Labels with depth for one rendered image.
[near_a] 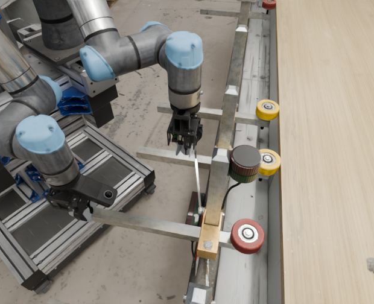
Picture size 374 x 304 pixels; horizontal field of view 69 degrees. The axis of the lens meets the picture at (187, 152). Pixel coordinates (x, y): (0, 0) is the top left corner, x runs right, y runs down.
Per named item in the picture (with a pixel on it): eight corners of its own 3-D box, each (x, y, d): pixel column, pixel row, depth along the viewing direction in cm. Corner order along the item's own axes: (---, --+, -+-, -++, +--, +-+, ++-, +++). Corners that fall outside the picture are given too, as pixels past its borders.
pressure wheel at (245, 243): (225, 262, 72) (230, 244, 64) (228, 234, 78) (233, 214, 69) (255, 268, 71) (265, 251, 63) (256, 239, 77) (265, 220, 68)
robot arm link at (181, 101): (172, 74, 65) (206, 78, 64) (172, 90, 69) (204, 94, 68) (164, 93, 60) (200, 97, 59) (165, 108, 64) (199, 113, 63)
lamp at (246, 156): (219, 219, 67) (229, 164, 51) (221, 200, 70) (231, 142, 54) (243, 224, 66) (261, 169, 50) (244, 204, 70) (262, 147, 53)
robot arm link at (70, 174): (79, 152, 62) (62, 181, 57) (85, 164, 65) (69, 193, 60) (49, 146, 63) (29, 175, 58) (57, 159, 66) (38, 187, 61)
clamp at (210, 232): (196, 257, 71) (196, 249, 67) (204, 211, 80) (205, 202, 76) (218, 261, 70) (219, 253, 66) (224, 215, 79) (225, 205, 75)
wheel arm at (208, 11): (199, 15, 176) (199, 8, 172) (200, 13, 178) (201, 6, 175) (268, 22, 170) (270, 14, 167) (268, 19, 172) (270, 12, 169)
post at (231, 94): (212, 193, 106) (224, 90, 70) (213, 186, 108) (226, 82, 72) (221, 195, 105) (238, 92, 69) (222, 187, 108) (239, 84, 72)
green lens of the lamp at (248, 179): (226, 180, 54) (227, 174, 52) (229, 157, 58) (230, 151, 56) (257, 185, 53) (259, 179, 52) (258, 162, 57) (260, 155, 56)
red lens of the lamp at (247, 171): (228, 172, 52) (229, 166, 51) (231, 149, 56) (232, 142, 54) (259, 178, 51) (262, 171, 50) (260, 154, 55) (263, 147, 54)
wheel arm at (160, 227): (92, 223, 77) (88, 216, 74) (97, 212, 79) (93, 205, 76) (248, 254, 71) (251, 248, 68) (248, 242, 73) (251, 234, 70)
